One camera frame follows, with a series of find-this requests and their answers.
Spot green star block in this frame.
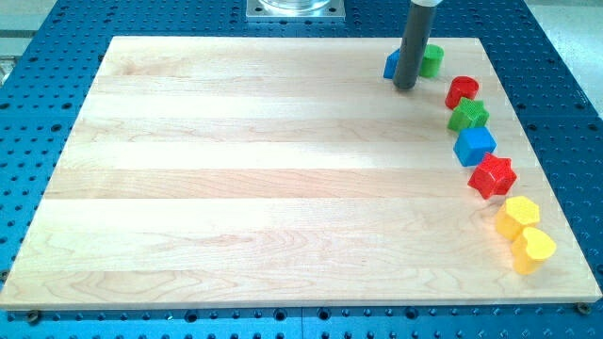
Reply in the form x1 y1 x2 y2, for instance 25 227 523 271
448 97 490 132

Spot red star block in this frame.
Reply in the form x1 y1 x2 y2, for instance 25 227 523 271
467 153 517 200

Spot light wooden board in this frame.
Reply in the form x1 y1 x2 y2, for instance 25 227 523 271
1 36 601 311

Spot blue block behind rod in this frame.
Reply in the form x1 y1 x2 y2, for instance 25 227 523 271
383 49 399 79

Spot blue cube block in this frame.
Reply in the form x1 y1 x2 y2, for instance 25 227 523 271
453 127 497 167

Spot green cylinder block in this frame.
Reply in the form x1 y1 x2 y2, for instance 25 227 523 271
419 44 445 78

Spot red cylinder block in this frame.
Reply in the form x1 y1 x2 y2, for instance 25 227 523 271
445 75 480 109

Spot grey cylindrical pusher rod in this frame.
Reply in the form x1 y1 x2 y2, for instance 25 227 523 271
393 1 438 90

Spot white rod holder collar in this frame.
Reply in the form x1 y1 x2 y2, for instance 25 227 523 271
411 0 443 8

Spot yellow hexagon block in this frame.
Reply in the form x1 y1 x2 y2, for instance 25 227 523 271
495 196 541 240

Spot yellow heart block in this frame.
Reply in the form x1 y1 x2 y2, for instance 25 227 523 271
511 227 557 275

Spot left board corner screw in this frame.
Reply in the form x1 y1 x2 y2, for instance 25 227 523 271
24 310 41 324

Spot board corner screw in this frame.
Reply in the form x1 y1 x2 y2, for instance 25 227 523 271
576 303 592 315
24 310 41 324

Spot right board corner screw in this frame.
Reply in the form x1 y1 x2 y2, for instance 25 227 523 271
576 303 592 315

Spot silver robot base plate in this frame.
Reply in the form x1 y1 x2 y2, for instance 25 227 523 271
245 0 346 22

